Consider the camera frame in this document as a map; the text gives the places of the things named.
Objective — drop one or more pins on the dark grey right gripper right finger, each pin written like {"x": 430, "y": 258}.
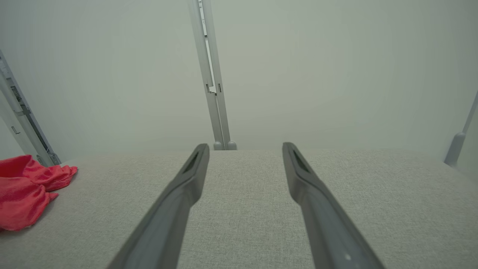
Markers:
{"x": 325, "y": 224}

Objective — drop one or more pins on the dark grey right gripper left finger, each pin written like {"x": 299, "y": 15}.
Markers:
{"x": 168, "y": 216}

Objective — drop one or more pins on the red shorts with white stripe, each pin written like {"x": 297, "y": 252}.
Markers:
{"x": 18, "y": 194}

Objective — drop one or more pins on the grey partition leg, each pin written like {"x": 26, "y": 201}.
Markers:
{"x": 456, "y": 147}

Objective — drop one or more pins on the grey slotted partition frame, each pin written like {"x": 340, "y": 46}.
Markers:
{"x": 22, "y": 123}

